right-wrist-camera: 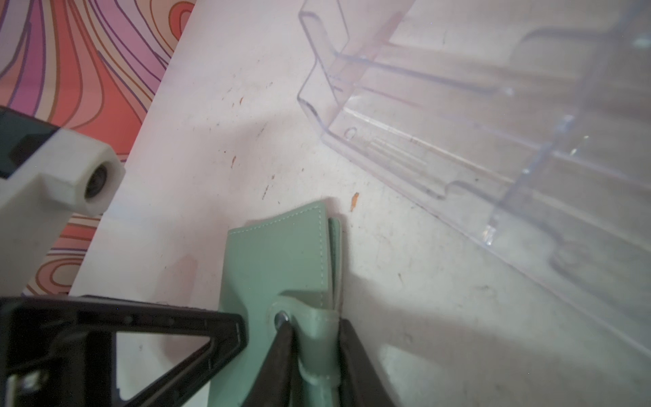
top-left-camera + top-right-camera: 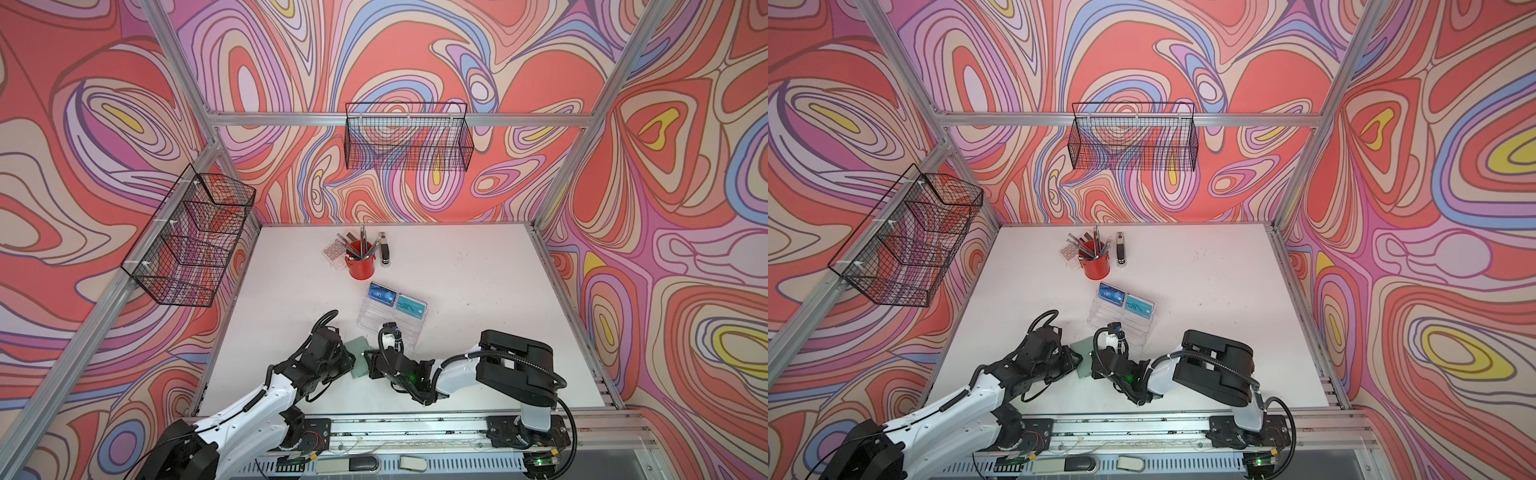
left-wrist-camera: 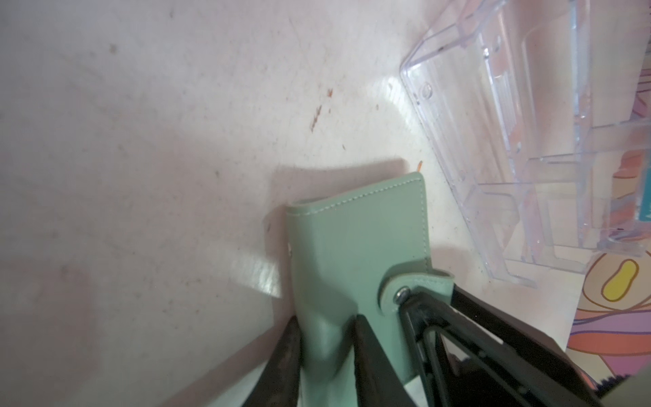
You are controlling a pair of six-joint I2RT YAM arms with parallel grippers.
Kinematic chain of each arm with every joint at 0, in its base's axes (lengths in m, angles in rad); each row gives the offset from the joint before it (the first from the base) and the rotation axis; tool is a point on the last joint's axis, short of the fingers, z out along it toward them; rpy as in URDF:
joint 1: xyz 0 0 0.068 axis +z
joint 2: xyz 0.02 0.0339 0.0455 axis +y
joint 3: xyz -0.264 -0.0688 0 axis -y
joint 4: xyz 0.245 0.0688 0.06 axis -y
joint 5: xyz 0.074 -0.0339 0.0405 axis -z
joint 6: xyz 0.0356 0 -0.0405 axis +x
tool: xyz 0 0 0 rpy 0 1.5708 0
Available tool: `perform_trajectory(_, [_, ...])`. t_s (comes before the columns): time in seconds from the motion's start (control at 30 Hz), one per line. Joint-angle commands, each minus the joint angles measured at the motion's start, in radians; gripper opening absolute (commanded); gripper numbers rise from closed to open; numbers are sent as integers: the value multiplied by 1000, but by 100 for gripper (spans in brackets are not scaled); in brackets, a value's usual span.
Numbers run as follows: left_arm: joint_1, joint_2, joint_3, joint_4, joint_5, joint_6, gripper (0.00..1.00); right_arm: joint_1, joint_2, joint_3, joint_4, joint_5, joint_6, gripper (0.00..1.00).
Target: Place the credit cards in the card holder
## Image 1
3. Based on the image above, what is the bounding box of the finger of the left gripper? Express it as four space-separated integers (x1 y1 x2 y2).
1 296 248 406

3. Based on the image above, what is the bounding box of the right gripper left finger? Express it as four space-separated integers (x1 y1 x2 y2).
242 321 295 407

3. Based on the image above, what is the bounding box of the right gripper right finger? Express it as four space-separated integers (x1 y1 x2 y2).
338 319 394 407

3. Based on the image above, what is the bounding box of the mint green card wallet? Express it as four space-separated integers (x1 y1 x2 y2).
209 201 342 406

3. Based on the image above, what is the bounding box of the clear acrylic card holder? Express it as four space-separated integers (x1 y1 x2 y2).
298 1 650 353

